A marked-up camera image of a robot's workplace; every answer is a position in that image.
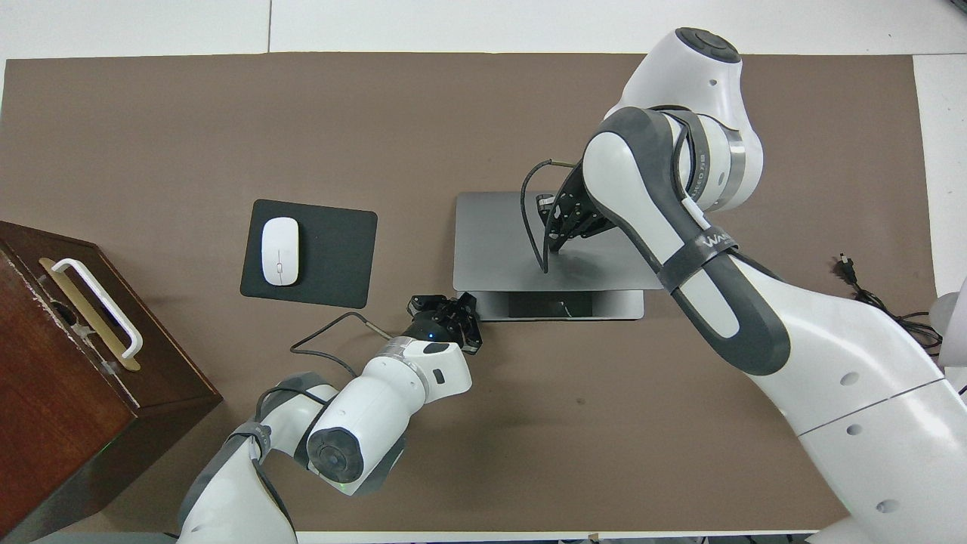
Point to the black mouse pad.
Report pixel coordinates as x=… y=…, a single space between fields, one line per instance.
x=332 y=257

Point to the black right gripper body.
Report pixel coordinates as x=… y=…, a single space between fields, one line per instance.
x=578 y=204

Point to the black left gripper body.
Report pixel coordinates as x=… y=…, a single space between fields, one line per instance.
x=432 y=329

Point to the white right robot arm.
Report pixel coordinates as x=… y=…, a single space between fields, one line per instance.
x=831 y=378

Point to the silver grey laptop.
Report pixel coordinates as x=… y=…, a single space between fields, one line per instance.
x=491 y=249

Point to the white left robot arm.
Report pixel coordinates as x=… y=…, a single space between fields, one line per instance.
x=370 y=423

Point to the white computer mouse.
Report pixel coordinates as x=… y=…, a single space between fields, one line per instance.
x=280 y=251

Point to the brown table mat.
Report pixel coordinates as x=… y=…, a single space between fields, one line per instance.
x=302 y=113

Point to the dark brown wooden box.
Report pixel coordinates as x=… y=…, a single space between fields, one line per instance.
x=60 y=423

